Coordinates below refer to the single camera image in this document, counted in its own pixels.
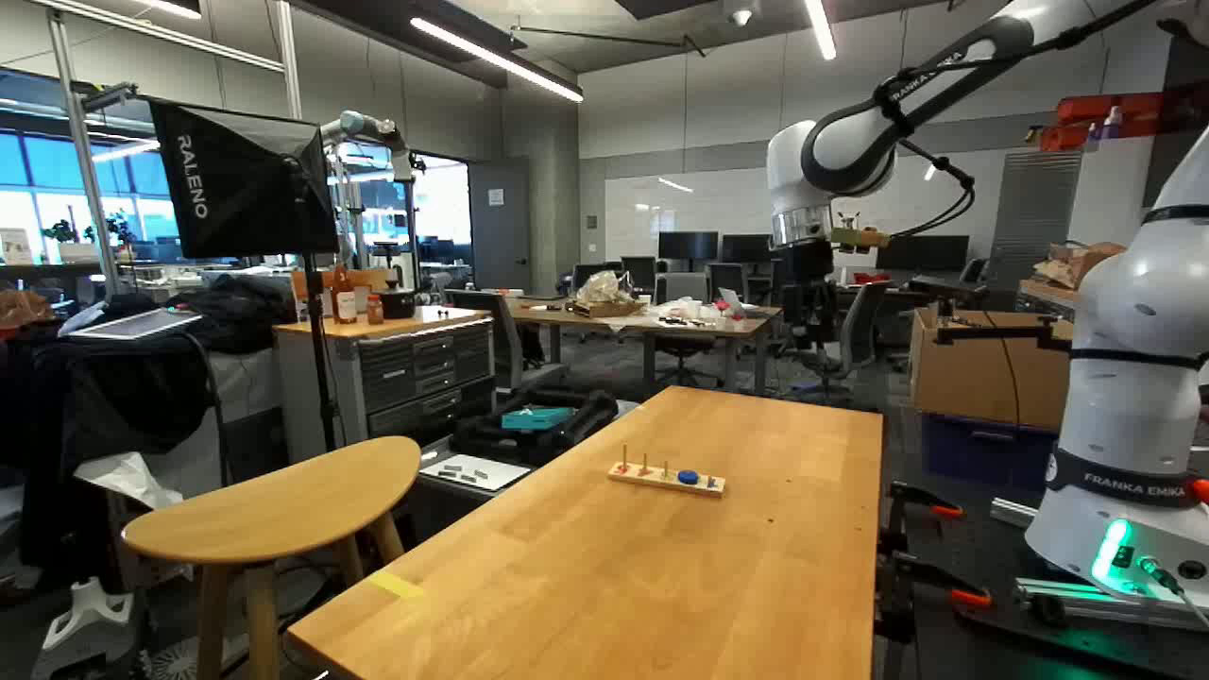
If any black bag with teal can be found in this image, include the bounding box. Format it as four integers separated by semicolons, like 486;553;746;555
449;388;619;468

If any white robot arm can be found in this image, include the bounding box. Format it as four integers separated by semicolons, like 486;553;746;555
768;0;1209;609

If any wooden peg stand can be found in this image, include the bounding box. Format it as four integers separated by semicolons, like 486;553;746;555
610;448;728;494

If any grey drawer cabinet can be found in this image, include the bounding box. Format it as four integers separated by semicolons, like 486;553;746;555
271;307;495;458

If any black light stand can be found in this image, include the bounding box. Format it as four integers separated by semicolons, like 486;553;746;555
301;252;338;448

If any black draped cloth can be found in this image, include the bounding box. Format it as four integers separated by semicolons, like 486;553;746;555
0;277;294;583

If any background wooden table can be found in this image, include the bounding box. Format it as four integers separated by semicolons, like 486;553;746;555
513;300;777;393

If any blue storage bin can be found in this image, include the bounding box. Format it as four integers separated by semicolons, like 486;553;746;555
921;416;1053;492

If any cardboard box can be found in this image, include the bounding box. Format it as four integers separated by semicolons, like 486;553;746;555
912;307;1069;432

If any white crumpled cloth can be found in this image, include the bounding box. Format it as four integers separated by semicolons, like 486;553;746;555
572;272;643;316

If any round wooden stool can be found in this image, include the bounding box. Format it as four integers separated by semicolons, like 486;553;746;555
122;433;418;680

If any black softbox light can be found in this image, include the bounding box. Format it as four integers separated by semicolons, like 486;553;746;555
146;97;338;258

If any orange clamp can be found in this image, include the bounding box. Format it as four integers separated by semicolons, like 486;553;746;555
878;478;998;647

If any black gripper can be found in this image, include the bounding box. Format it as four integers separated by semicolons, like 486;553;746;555
777;238;834;316

